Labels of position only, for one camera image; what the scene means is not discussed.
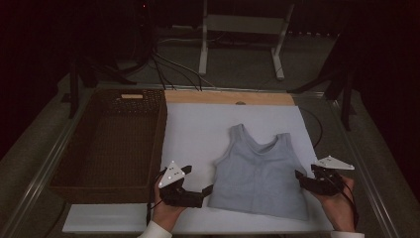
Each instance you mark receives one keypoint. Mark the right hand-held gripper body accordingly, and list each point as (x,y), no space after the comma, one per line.
(327,185)

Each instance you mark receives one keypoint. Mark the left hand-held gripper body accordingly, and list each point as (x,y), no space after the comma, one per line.
(178,198)

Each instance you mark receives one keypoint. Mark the light blue tank top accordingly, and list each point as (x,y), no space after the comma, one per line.
(257,178)

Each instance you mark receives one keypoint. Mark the brown woven basket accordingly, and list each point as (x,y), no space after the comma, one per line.
(109,148)

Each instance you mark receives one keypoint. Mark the person's left hand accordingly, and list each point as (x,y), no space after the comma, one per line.
(165,214)

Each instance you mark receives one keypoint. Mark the person's right hand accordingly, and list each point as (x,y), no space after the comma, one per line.
(340,211)

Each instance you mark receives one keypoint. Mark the black tripod stand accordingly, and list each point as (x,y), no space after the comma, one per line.
(346,99)
(73,92)

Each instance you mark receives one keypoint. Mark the white metal stand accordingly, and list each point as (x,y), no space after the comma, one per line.
(244,23)

